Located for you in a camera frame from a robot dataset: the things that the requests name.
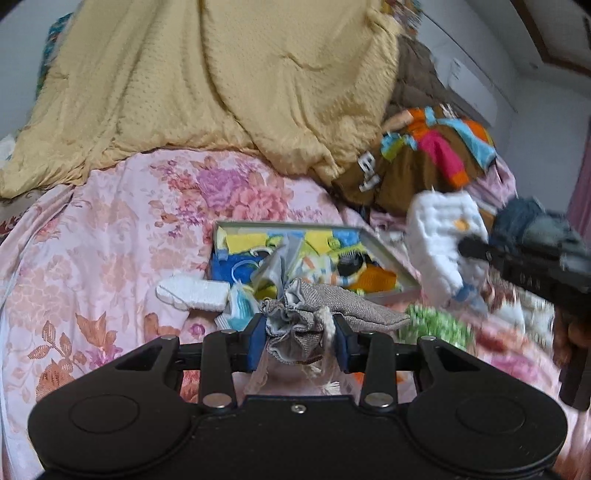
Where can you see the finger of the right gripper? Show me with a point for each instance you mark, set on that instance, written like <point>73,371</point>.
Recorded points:
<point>475,248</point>

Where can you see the brown colourful jersey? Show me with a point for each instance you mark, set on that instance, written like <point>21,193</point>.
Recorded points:
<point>428,148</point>

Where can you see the blue white mask packet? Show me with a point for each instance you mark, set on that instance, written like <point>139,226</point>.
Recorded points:
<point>239,310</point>

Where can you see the green white knitted item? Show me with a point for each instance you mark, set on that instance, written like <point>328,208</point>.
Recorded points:
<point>429,321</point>

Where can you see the grey face mask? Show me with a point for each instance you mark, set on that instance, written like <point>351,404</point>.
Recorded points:
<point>275,269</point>

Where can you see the white folded cloth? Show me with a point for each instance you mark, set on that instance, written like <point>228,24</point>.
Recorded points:
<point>188,292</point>

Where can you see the striped pastel sock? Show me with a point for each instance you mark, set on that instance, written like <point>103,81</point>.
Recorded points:
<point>342,272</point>

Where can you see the white quilted baby cloth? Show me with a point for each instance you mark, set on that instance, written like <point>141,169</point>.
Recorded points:
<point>436,224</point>

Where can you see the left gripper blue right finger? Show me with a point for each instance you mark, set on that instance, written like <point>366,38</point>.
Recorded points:
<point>346,345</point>

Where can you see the orange silicone band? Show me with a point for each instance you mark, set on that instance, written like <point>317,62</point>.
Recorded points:
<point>375,279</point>

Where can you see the white air conditioner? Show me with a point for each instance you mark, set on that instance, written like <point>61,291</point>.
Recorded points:
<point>467,91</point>

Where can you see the grey drawstring pouch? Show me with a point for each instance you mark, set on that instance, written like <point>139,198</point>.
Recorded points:
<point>300,326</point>

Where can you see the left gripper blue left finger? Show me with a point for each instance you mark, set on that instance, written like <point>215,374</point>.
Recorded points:
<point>254,342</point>

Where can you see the ornate patterned cloth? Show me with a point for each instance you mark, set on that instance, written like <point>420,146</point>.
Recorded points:
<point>518,308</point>

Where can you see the yellow quilted blanket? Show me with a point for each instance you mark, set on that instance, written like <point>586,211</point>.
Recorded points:
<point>303,83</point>

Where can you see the brown quilted blanket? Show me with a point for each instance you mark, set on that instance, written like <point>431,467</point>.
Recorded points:
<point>417,84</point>

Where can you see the pink curtain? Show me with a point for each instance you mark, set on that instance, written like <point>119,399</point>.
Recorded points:
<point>579,206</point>

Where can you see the blue jeans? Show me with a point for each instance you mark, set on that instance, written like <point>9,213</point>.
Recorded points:
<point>523,224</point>

